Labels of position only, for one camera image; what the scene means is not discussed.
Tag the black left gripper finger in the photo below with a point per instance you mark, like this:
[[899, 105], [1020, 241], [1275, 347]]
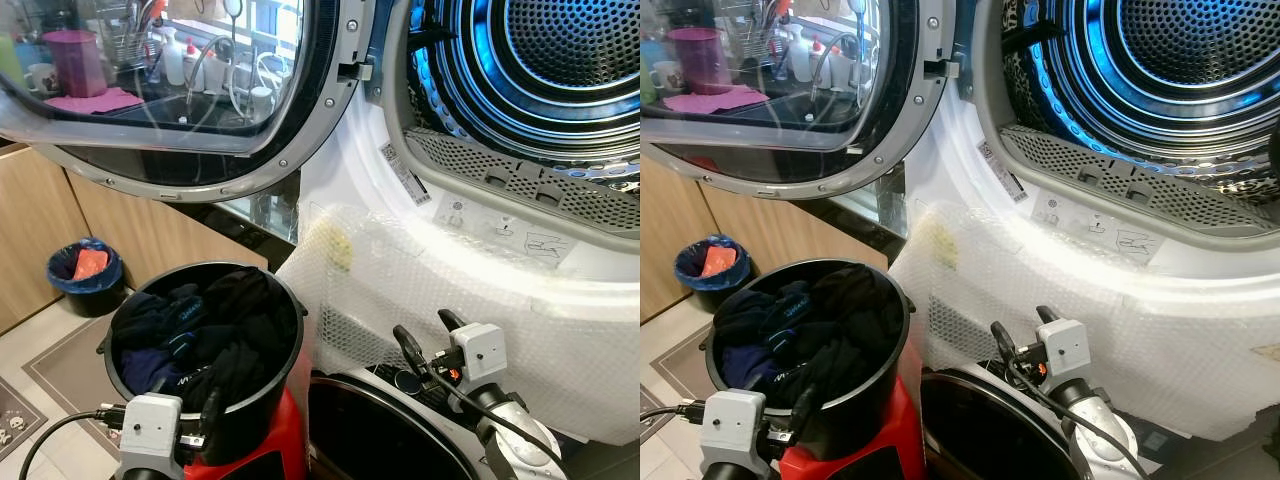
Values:
[[213, 412], [803, 412]]

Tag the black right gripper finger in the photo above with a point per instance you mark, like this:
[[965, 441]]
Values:
[[1047, 315], [410, 348], [1004, 342], [450, 320]]

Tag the washing machine with dark door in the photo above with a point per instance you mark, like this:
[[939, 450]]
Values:
[[370, 430], [980, 430]]

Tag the dark clothes pile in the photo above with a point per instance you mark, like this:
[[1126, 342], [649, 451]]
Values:
[[820, 320], [215, 320]]

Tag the clear bubble wrap sheet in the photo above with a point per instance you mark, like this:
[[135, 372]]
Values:
[[1150, 320], [470, 300]]

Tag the black plastic bucket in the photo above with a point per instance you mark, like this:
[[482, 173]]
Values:
[[270, 400], [870, 400]]

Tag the red plastic stool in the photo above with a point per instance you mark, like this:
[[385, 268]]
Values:
[[900, 445], [285, 450]]

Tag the white instruction sticker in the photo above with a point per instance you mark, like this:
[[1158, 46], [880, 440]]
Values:
[[500, 230], [1095, 228]]

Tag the grey bordered floor mat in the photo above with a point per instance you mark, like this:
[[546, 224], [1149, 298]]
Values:
[[680, 370], [70, 370]]

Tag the white barcode label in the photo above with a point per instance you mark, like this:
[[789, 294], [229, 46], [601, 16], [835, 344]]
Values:
[[1003, 170], [405, 173]]

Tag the small bin with blue bag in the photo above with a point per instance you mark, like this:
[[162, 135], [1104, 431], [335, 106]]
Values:
[[95, 295], [712, 290]]

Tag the grey perforated lint filter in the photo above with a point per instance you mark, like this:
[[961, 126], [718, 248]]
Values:
[[1060, 160], [470, 160]]

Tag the red packet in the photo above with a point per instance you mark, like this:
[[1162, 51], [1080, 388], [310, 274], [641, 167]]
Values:
[[91, 262], [719, 260]]

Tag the white dryer body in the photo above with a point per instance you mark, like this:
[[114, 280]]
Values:
[[950, 170], [350, 170]]

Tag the dark patterned floor mat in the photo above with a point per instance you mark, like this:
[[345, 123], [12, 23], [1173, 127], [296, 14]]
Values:
[[18, 432]]

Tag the wooden cabinet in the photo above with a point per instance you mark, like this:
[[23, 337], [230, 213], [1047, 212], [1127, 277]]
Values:
[[780, 220], [120, 225]]

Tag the perforated steel dryer drum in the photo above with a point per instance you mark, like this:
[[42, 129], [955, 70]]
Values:
[[560, 60], [1170, 70]]

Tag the round glass dryer door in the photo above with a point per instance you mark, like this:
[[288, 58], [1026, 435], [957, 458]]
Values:
[[150, 60], [780, 60]]

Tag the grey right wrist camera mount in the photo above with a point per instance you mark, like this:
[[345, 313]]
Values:
[[1068, 350], [482, 352]]

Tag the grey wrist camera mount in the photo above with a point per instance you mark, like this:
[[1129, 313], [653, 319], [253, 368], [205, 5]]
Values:
[[482, 352], [1068, 350], [733, 428], [150, 430]]

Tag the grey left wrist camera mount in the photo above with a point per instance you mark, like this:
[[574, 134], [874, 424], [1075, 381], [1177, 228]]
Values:
[[150, 430], [733, 428]]

